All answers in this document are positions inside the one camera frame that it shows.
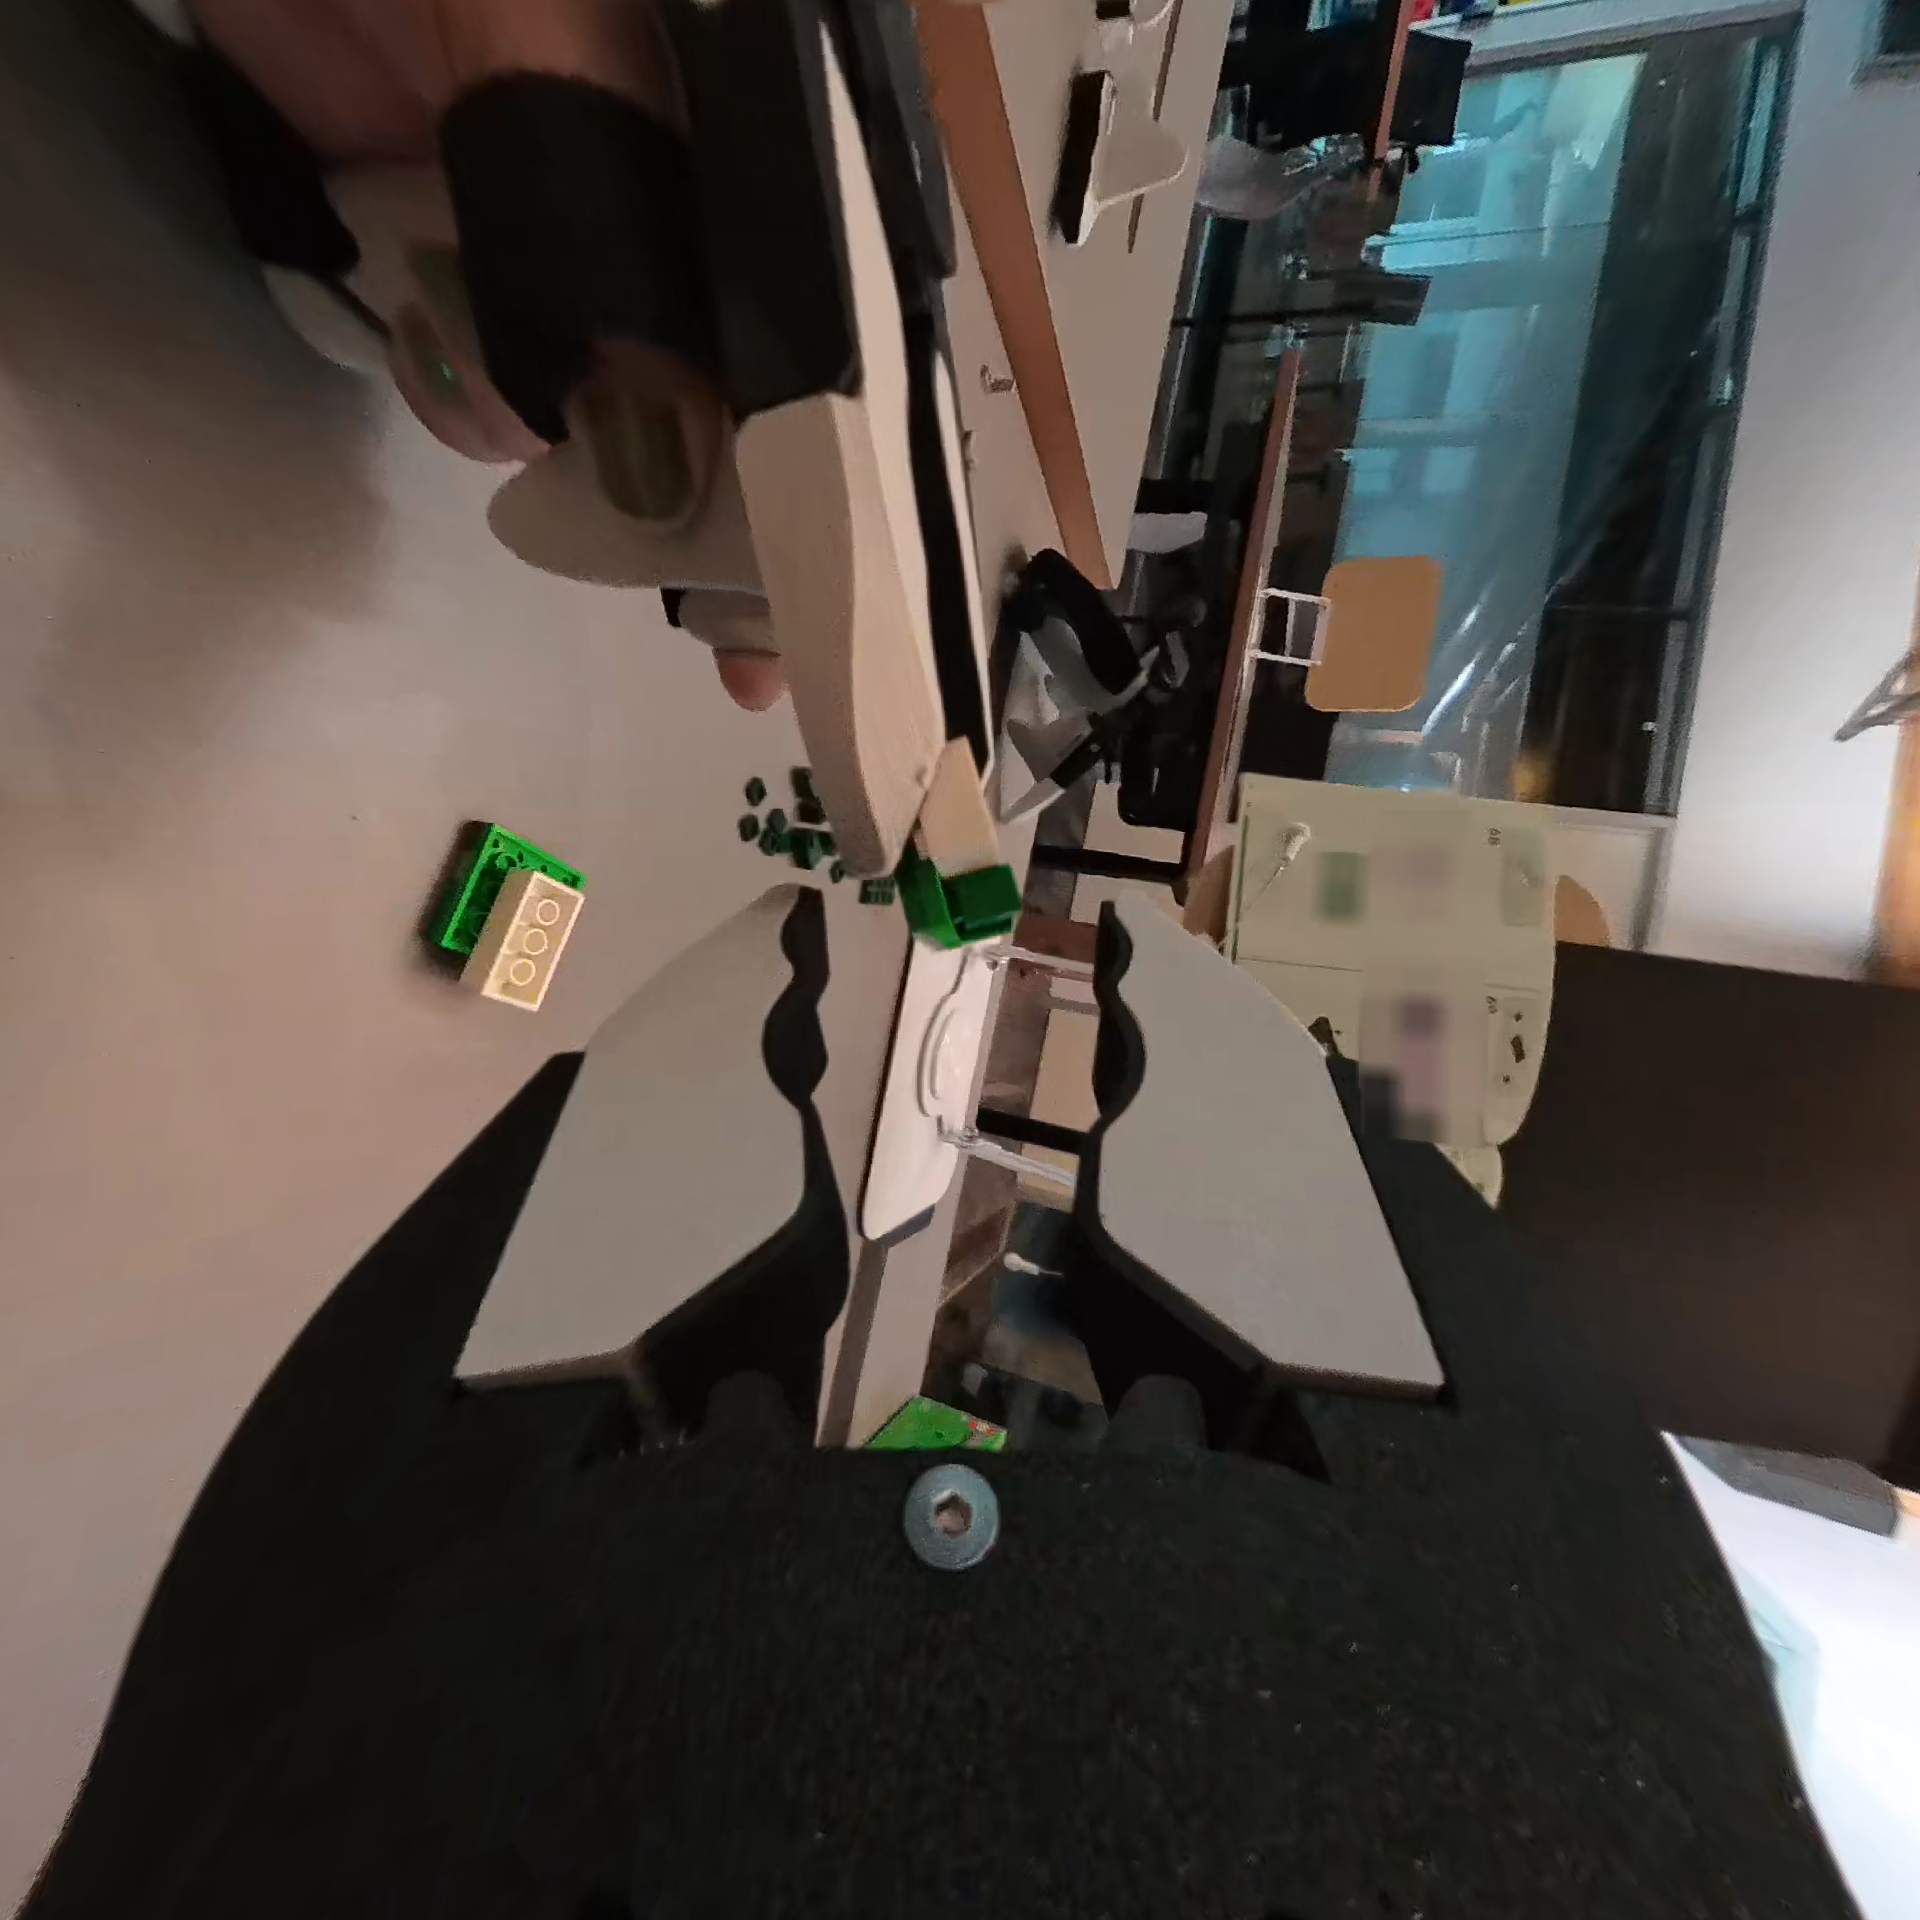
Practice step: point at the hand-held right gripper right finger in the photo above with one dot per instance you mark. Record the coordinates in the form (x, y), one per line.
(1260, 1214)

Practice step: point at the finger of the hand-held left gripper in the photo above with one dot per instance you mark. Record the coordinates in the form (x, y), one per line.
(877, 224)
(840, 629)

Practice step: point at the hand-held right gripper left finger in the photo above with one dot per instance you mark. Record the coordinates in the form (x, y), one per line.
(674, 1185)

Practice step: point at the dark green lego piece pile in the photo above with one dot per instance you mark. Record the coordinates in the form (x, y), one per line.
(796, 832)

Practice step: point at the green lego plate cream brick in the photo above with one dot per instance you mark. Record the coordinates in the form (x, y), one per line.
(516, 938)
(968, 901)

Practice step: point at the lego instruction booklet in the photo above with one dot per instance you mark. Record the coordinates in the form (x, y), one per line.
(1275, 968)

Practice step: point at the green lego set box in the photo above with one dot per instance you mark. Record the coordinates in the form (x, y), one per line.
(931, 1425)

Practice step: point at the person's left hand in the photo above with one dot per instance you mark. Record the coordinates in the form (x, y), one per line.
(374, 75)

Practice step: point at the black and white spare device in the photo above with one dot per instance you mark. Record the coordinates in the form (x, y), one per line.
(1066, 661)

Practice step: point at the spare pale finger plate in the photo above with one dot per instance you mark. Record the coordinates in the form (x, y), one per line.
(1131, 148)

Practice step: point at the white book stand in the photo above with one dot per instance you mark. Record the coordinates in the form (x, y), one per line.
(931, 1080)

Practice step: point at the wooden side desk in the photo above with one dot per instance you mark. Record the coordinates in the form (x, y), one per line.
(1243, 598)

